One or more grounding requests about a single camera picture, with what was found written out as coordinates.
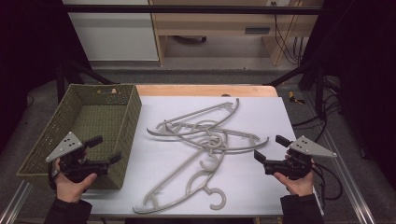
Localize green woven basket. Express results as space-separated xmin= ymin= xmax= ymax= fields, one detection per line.
xmin=17 ymin=83 xmax=143 ymax=190

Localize white board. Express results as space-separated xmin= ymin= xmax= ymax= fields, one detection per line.
xmin=81 ymin=95 xmax=325 ymax=217

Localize black curtain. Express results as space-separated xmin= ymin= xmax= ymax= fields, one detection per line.
xmin=299 ymin=0 xmax=396 ymax=189
xmin=0 ymin=0 xmax=92 ymax=152

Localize white cabinet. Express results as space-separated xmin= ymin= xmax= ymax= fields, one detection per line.
xmin=61 ymin=0 xmax=161 ymax=63

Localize person's right hand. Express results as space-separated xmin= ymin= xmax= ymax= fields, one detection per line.
xmin=274 ymin=171 xmax=316 ymax=197

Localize yellow and black tool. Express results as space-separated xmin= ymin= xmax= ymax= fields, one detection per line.
xmin=287 ymin=91 xmax=306 ymax=105

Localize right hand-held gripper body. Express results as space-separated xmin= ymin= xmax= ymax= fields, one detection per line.
xmin=264 ymin=134 xmax=338 ymax=180

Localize light wooden desk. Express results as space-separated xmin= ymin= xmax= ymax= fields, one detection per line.
xmin=148 ymin=0 xmax=325 ymax=67

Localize black floor cables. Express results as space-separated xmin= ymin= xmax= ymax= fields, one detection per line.
xmin=291 ymin=76 xmax=344 ymax=145

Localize black hanging desk cables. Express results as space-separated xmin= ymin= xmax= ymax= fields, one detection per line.
xmin=272 ymin=1 xmax=305 ymax=65

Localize black horizontal frame bar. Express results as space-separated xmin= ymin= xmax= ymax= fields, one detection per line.
xmin=59 ymin=4 xmax=323 ymax=16

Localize person's left hand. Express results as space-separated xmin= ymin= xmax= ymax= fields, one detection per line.
xmin=51 ymin=159 xmax=98 ymax=203

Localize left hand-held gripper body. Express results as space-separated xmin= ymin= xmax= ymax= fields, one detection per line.
xmin=46 ymin=131 xmax=110 ymax=184

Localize aluminium rail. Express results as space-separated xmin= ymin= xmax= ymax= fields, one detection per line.
xmin=305 ymin=92 xmax=378 ymax=224
xmin=0 ymin=181 xmax=33 ymax=224

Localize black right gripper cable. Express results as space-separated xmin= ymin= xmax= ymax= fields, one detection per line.
xmin=311 ymin=161 xmax=345 ymax=202

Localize office chair base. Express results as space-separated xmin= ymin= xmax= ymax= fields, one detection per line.
xmin=172 ymin=35 xmax=208 ymax=44

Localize black stand leg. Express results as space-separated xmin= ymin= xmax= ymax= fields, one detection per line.
xmin=56 ymin=60 xmax=117 ymax=105
xmin=264 ymin=61 xmax=327 ymax=117

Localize grey plastic clothes hanger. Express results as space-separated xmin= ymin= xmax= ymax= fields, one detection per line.
xmin=146 ymin=97 xmax=241 ymax=138
xmin=166 ymin=119 xmax=270 ymax=153
xmin=132 ymin=150 xmax=228 ymax=216
xmin=142 ymin=136 xmax=227 ymax=206

